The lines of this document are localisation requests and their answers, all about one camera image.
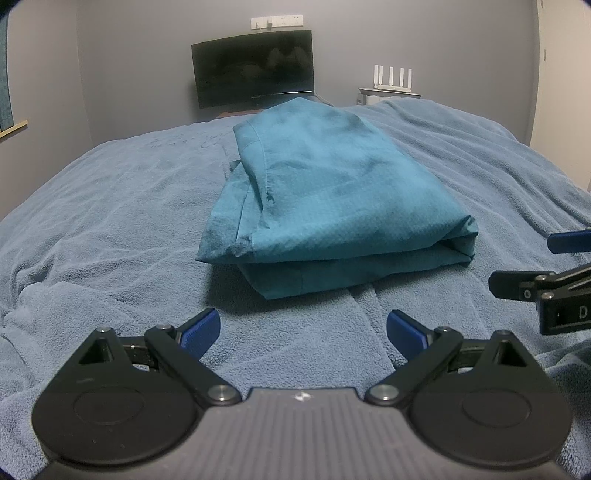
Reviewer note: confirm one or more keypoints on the light blue terry bedspread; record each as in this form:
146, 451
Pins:
112, 240

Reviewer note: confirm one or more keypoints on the wooden window sill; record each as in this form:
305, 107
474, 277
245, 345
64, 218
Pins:
13, 129

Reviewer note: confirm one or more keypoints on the blue window curtain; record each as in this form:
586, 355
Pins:
6, 116

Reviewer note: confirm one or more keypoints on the white door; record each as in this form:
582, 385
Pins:
561, 121

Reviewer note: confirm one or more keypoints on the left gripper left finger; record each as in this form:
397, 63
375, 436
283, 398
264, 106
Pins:
123, 400

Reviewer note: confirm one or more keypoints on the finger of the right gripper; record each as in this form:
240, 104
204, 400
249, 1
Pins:
529, 286
570, 242

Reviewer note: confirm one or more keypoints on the black television screen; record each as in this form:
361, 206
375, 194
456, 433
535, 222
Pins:
253, 68

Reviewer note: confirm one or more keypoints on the teal blue garment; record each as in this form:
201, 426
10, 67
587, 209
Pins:
320, 199

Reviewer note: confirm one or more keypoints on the white wifi router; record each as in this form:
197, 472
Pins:
394, 80

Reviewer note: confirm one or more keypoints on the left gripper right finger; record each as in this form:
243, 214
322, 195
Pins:
484, 403

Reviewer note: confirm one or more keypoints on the wooden tv stand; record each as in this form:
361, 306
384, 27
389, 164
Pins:
236, 113

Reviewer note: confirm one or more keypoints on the white wall socket strip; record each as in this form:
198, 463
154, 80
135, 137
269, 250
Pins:
278, 21

